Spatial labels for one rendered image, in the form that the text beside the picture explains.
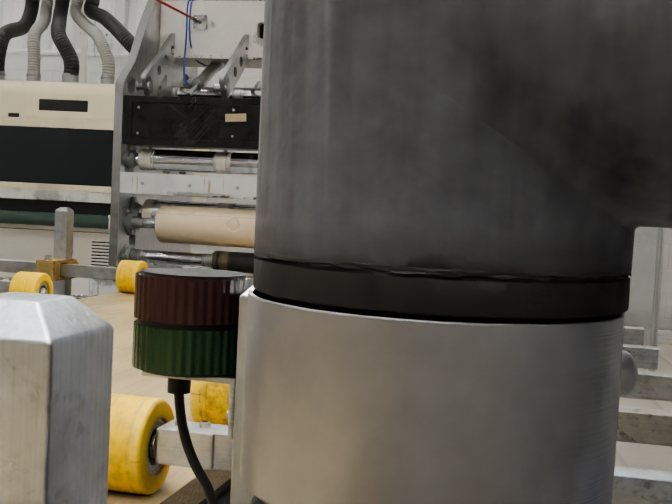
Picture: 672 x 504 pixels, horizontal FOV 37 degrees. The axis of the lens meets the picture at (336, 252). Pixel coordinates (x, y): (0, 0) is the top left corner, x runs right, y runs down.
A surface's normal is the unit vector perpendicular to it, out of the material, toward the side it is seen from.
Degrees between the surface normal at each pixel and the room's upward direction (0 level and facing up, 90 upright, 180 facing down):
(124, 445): 78
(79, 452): 90
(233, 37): 90
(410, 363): 90
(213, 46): 90
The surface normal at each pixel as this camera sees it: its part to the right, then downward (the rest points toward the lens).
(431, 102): -0.20, 0.04
